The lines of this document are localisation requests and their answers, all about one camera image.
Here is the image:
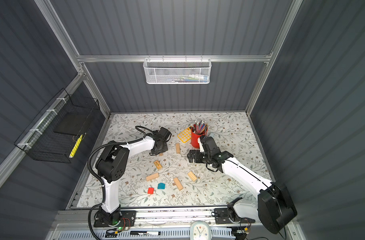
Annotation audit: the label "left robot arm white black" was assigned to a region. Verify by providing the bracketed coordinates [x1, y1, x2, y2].
[88, 126, 172, 214]

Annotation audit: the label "markers in white basket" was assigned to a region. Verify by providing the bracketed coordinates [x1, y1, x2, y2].
[170, 74, 209, 84]

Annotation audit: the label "black marker pen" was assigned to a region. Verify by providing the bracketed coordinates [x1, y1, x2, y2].
[130, 231, 161, 236]

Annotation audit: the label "black foam pad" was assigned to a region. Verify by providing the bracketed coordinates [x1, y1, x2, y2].
[54, 113, 94, 136]

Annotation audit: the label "white wire mesh basket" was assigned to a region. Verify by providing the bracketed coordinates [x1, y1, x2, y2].
[143, 59, 212, 85]

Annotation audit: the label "printed dragon wood block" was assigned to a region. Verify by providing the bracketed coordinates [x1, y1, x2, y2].
[154, 161, 163, 170]

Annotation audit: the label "white alarm clock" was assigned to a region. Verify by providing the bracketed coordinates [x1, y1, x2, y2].
[189, 221, 212, 240]

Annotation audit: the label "aluminium rail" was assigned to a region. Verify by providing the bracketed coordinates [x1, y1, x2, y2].
[55, 205, 294, 226]

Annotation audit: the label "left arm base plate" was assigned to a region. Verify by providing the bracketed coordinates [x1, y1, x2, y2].
[93, 209, 137, 228]

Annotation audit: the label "yellow calculator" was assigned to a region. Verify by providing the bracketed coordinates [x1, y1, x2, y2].
[178, 127, 191, 143]

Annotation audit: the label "black wire mesh basket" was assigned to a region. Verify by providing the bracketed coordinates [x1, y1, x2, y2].
[15, 91, 100, 164]

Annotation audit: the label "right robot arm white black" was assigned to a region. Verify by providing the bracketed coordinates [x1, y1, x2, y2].
[187, 137, 297, 234]

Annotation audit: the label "grooved light wood block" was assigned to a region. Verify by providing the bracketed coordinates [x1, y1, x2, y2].
[187, 171, 198, 182]

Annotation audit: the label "yellow marker pen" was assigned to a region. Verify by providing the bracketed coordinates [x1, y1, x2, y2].
[69, 135, 84, 159]

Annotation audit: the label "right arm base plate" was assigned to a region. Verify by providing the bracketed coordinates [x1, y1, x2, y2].
[211, 208, 255, 225]

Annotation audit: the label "teal block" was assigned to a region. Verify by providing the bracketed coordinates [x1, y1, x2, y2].
[158, 183, 166, 190]

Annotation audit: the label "black corrugated cable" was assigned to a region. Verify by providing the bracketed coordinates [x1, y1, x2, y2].
[87, 125, 159, 240]

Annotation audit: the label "red cube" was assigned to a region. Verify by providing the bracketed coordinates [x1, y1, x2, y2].
[148, 188, 155, 195]

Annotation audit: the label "bundle of pens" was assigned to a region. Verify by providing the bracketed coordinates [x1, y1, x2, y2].
[191, 120, 208, 135]

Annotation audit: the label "red pencil cup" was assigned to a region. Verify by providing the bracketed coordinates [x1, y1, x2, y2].
[191, 127, 207, 149]

